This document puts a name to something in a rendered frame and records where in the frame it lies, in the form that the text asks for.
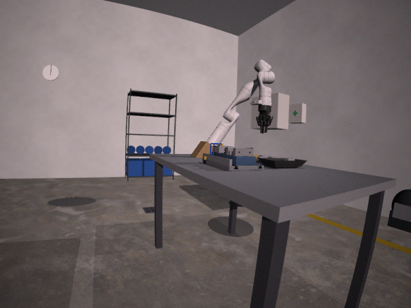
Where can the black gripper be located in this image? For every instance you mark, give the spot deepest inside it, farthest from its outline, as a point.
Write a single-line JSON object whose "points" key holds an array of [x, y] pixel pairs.
{"points": [[264, 116]]}

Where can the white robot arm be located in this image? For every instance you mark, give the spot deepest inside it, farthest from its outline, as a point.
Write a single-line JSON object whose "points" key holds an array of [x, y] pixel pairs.
{"points": [[264, 76]]}

